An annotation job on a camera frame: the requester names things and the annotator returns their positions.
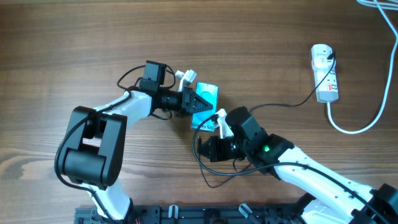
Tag teal screen Galaxy smartphone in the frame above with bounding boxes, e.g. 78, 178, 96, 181
191, 82, 219, 129

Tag black USB charging cable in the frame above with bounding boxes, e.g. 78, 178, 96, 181
197, 49, 337, 189

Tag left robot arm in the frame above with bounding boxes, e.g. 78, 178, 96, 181
54, 60, 214, 223

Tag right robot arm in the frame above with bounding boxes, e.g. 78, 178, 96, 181
192, 106, 397, 223

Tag white USB charger plug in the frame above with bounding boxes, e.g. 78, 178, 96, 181
312, 52, 334, 71

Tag white power strip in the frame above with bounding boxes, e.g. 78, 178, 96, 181
311, 44, 339, 103

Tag black right camera cable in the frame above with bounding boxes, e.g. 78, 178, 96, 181
191, 113, 392, 224

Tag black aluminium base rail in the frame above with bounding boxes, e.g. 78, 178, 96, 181
73, 203, 308, 224

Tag white power strip cord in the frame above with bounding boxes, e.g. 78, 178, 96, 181
326, 0, 398, 135

